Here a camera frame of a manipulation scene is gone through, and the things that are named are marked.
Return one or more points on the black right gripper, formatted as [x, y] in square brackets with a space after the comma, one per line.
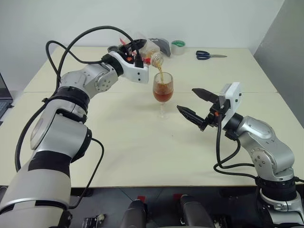
[215, 116]

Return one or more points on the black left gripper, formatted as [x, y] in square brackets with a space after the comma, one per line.
[128, 51]

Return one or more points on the clear plastic tea bottle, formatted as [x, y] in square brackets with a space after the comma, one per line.
[152, 48]

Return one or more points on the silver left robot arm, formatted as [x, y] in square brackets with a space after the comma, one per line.
[52, 133]

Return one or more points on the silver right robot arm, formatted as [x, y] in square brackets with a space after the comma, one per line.
[268, 147]

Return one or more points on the clear wine glass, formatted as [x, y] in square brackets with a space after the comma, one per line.
[163, 92]

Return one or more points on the tape roll with green core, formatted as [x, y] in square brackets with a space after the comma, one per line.
[178, 48]

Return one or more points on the dark rounded shape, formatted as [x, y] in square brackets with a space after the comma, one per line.
[135, 215]
[196, 212]

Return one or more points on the small red tag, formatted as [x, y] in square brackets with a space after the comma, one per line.
[141, 198]

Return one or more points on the dark laptop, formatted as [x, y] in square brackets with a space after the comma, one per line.
[4, 95]

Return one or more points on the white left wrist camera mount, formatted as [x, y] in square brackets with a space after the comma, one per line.
[135, 73]

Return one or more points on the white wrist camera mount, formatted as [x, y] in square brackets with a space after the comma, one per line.
[234, 99]
[135, 73]

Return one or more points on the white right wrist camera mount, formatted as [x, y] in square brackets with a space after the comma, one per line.
[234, 99]

